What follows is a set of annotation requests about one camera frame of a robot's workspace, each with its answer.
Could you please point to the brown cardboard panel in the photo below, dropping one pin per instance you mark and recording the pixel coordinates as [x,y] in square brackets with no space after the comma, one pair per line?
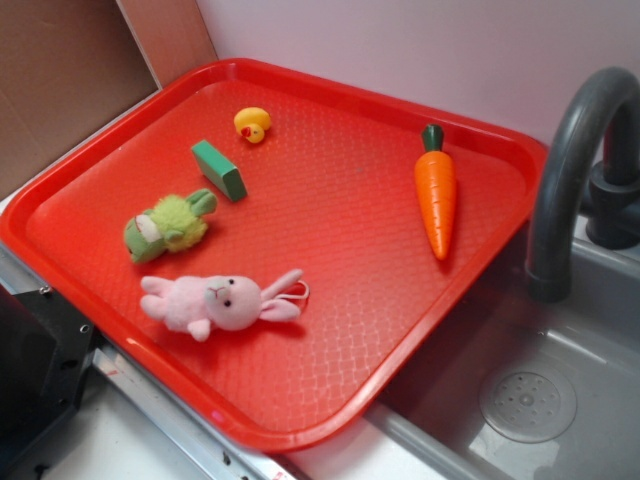
[68,68]

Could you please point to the green plush toy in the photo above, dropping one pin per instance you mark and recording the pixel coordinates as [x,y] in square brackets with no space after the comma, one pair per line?
[173,225]

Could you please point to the grey toy faucet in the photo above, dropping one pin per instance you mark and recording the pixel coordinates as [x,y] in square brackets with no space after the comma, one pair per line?
[592,169]

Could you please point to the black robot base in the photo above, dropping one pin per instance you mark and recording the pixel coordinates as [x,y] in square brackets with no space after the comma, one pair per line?
[45,347]

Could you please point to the green rectangular block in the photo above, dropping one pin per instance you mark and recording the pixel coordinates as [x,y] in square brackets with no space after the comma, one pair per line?
[219,170]

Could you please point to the red plastic tray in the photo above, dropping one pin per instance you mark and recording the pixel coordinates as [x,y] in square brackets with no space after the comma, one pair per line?
[331,191]

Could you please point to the yellow rubber duck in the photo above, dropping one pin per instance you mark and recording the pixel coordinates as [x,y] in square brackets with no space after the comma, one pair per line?
[252,123]

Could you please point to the orange toy carrot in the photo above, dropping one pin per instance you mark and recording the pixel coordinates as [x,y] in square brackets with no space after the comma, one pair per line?
[436,188]

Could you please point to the pink plush bunny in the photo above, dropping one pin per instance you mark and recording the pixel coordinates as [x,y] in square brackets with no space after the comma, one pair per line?
[197,306]

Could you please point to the grey plastic sink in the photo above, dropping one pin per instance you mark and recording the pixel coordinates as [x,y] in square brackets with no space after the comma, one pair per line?
[510,388]

